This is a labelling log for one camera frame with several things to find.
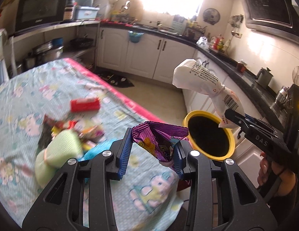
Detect green sponge cloth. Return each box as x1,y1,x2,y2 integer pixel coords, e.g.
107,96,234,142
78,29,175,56
34,130,83,188

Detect yellow rimmed trash bin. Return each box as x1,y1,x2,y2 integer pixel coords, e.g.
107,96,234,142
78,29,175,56
183,110,235,161

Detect white printed plastic bag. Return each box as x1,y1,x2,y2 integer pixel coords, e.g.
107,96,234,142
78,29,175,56
172,59,245,129

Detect pink fleece blanket edge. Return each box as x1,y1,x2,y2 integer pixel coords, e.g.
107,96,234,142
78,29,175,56
64,57,165,123

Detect red cylindrical package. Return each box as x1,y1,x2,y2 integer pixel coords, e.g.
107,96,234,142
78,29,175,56
70,98,100,113

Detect white kitchen cabinets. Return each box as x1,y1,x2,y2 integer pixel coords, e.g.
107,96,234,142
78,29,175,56
97,26,273,174

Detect steel kettle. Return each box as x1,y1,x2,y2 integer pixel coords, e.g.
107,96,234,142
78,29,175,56
272,85,289,109

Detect person's right hand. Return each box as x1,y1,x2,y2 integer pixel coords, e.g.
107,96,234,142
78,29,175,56
257,152,271,187

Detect blue plastic storage box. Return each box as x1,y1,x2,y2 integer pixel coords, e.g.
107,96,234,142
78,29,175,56
74,5,100,21

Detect steel pot on shelf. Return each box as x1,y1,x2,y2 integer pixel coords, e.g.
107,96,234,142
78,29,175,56
32,41,64,66

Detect grey kettle jug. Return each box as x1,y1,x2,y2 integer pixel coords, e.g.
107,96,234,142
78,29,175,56
256,67,273,89

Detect blue hanging basket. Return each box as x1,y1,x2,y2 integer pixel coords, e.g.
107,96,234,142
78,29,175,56
128,31,144,43

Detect round wall fan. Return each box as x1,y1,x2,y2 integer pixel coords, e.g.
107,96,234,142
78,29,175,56
203,8,221,25

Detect black range hood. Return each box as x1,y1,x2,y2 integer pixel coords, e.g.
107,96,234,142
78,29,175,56
240,0,299,45

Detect dark floor mat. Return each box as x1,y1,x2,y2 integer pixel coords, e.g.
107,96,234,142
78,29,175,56
97,70,134,88

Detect black microwave oven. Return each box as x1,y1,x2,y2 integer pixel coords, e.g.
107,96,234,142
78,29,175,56
15,0,67,32

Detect purple snack bag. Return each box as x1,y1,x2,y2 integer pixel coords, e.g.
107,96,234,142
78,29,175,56
132,121,189,167

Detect cartoon print blue tablecloth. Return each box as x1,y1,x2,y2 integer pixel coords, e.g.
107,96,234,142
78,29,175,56
0,60,183,230

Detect colourful snack wrappers pile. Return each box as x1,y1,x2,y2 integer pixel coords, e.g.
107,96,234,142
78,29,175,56
38,114,105,153

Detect wire strainer on wall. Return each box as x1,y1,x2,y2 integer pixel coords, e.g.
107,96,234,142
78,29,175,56
292,66,299,86

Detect black frying pan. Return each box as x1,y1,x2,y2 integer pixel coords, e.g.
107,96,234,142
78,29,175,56
70,38,94,49

